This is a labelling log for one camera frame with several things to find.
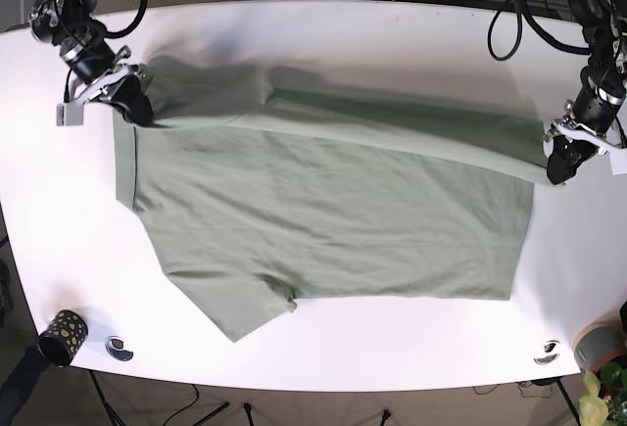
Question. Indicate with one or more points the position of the grey plant pot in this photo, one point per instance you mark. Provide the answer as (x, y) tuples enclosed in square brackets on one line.
[(598, 344)]

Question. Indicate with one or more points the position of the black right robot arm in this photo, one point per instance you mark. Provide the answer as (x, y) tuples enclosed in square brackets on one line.
[(52, 21)]

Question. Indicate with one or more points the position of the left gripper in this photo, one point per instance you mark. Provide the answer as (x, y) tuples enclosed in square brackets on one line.
[(595, 109)]

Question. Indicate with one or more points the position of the light green T-shirt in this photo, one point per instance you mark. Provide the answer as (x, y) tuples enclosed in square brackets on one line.
[(255, 195)]

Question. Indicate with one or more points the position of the left table cable grommet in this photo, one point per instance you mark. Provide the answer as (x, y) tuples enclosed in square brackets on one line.
[(116, 349)]

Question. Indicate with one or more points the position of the table cable grommet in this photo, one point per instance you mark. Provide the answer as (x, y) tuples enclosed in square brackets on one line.
[(549, 352), (116, 349)]

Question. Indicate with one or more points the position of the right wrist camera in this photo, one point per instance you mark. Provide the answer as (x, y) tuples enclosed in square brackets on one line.
[(70, 114)]

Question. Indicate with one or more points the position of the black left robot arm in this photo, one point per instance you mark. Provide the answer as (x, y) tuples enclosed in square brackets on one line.
[(581, 132)]

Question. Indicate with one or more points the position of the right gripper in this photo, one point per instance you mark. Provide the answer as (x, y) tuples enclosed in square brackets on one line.
[(93, 64)]

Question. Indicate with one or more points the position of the black cup with gold spots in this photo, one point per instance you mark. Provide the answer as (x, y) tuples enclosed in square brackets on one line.
[(63, 337)]

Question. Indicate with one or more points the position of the right table cable grommet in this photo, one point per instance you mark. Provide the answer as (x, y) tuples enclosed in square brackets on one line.
[(549, 352)]

